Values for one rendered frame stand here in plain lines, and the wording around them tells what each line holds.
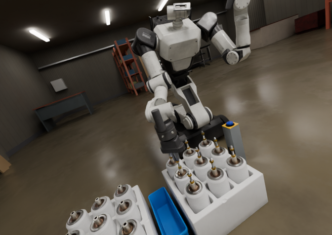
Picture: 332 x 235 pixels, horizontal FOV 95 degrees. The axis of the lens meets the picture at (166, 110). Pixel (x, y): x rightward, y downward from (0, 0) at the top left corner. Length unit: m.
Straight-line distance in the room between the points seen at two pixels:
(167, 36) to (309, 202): 1.07
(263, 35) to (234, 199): 8.07
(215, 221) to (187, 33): 0.94
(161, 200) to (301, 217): 0.67
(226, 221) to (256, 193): 0.19
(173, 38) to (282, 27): 8.70
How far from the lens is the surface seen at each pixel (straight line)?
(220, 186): 0.78
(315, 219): 0.99
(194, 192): 0.74
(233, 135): 1.01
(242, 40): 0.98
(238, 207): 0.86
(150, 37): 0.96
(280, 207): 1.00
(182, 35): 0.97
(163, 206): 1.09
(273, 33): 9.02
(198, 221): 0.76
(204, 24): 1.08
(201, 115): 1.12
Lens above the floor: 0.79
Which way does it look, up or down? 17 degrees down
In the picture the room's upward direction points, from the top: 20 degrees counter-clockwise
